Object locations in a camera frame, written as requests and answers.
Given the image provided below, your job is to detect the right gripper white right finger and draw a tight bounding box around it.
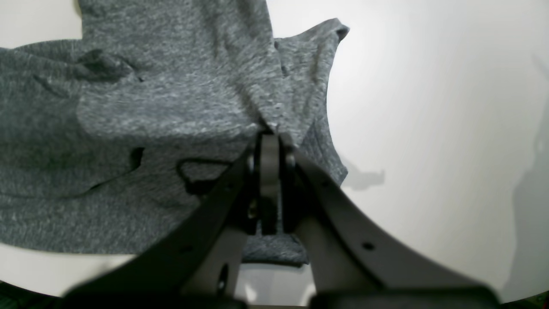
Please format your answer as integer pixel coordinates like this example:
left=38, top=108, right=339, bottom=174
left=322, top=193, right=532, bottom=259
left=270, top=134, right=500, bottom=309

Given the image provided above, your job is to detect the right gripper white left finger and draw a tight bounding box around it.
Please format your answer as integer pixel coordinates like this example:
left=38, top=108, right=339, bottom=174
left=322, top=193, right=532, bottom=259
left=60, top=135, right=268, bottom=309

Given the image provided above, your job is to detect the grey long-sleeve T-shirt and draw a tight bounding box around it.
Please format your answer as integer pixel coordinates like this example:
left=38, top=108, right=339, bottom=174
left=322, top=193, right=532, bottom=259
left=0, top=0, right=349, bottom=254

